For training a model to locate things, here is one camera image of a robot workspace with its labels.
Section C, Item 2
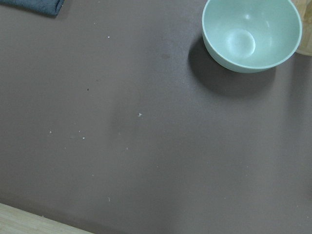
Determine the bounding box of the mint green bowl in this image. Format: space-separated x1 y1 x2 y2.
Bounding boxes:
201 0 303 73

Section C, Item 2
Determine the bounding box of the grey folded cloth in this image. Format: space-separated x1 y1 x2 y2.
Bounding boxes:
0 0 64 17

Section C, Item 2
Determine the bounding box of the wooden glass drying stand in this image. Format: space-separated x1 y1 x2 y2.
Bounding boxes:
292 0 312 56

